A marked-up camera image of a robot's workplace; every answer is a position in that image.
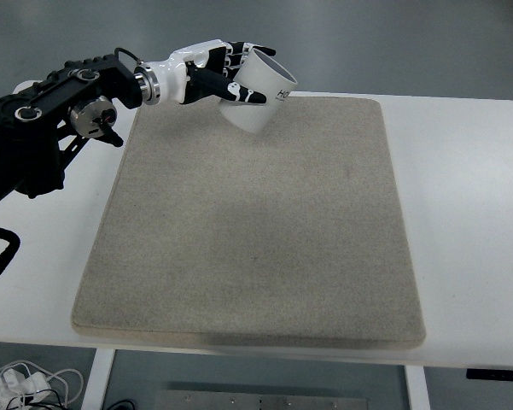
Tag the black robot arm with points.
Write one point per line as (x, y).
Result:
(43, 127)

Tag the metal base plate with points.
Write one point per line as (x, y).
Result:
(194, 399)

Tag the white table leg frame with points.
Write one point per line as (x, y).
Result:
(97, 383)

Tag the white ribbed paper cup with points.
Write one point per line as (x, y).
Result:
(262, 86)

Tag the beige felt mat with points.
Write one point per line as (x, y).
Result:
(293, 237)

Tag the white power strip with cables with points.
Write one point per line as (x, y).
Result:
(26, 385)

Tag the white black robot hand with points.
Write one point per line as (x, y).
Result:
(167, 80)

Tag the black table control panel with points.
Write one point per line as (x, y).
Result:
(490, 374)

